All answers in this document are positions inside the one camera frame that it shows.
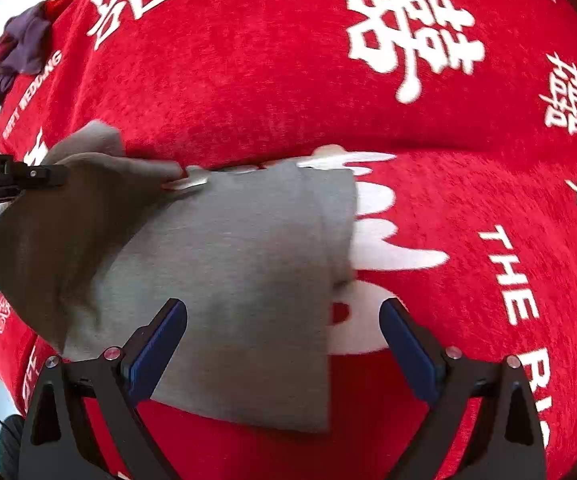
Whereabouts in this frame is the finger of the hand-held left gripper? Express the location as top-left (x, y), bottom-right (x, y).
top-left (11, 163), bottom-right (68, 190)

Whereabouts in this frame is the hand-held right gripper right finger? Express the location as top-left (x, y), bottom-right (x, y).
top-left (378, 297), bottom-right (549, 480)

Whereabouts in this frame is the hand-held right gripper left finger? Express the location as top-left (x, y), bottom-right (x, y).
top-left (18, 297), bottom-right (189, 480)

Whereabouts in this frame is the grey knit sweater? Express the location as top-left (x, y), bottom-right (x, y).
top-left (0, 120), bottom-right (359, 434)

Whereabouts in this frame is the purple crumpled cloth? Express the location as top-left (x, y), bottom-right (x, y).
top-left (0, 2), bottom-right (55, 107)

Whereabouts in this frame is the red printed blanket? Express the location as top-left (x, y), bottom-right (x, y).
top-left (0, 0), bottom-right (577, 480)

